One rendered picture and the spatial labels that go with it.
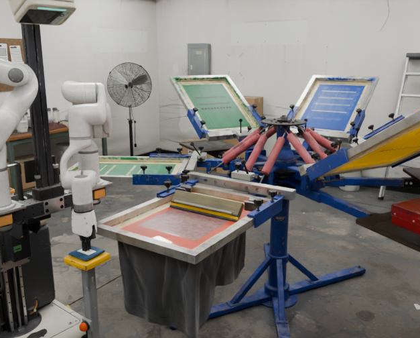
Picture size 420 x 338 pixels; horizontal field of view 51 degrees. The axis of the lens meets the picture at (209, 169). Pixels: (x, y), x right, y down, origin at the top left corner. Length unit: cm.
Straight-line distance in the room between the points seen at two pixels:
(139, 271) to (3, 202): 66
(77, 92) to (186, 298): 97
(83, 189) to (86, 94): 38
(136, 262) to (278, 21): 506
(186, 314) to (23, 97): 111
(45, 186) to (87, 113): 45
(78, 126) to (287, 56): 503
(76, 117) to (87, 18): 501
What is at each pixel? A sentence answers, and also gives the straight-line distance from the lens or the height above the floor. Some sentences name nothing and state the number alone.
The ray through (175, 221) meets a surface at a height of 95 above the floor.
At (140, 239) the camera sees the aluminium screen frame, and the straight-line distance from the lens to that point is 188.
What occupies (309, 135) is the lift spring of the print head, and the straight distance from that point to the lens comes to 288.
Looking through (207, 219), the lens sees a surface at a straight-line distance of 217.
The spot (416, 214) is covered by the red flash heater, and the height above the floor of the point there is 110.
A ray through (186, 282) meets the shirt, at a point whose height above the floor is 80.
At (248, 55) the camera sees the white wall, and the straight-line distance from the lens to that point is 681.
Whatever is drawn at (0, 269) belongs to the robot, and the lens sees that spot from 255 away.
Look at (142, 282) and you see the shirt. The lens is 211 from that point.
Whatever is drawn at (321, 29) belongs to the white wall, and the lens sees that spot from 637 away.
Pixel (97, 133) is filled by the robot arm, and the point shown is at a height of 139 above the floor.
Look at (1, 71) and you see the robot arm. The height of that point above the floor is 168.
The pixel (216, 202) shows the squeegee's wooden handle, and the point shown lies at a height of 102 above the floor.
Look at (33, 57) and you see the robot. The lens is 198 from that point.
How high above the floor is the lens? 173
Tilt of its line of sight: 14 degrees down
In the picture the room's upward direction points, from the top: straight up
